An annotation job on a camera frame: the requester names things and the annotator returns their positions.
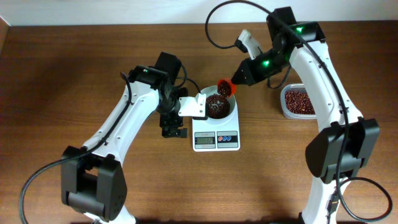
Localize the red beans in container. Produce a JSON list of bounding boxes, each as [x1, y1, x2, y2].
[[285, 91, 315, 115]]

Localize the red beans in bowl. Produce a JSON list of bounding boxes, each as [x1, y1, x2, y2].
[[206, 94, 230, 119]]

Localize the right black cable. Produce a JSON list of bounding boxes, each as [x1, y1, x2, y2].
[[204, 0, 394, 223]]

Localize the orange measuring scoop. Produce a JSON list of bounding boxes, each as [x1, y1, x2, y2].
[[217, 78, 236, 98]]

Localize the white digital kitchen scale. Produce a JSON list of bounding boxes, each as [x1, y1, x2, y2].
[[192, 96, 241, 152]]

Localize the white bowl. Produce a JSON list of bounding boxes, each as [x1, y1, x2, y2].
[[201, 85, 236, 119]]

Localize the black cable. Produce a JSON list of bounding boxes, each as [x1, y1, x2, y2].
[[204, 0, 394, 223], [18, 62, 203, 224]]

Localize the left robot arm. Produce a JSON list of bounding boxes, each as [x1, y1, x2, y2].
[[61, 52, 188, 223]]

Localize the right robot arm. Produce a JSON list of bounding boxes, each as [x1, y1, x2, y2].
[[232, 7, 380, 223]]

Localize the clear plastic container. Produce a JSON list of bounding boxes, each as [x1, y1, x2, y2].
[[280, 84, 317, 119]]

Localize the left black cable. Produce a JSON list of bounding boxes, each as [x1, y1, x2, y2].
[[18, 62, 203, 224]]

